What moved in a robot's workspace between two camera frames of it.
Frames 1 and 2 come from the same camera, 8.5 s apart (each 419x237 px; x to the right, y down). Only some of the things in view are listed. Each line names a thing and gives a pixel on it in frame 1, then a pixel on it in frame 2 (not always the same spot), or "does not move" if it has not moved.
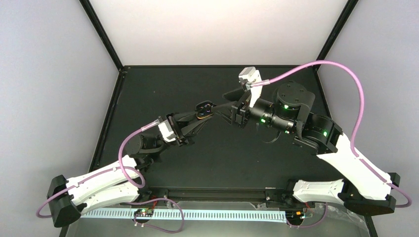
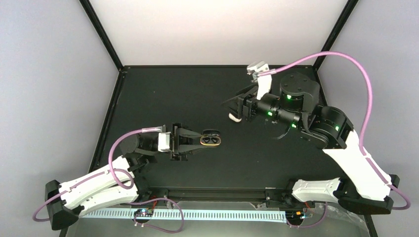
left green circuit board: [144, 213] does not move
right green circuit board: [294, 215] does not move
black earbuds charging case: [204, 109] → [210, 137]
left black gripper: [179, 130] → [177, 131]
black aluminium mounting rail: [260, 195] does not move
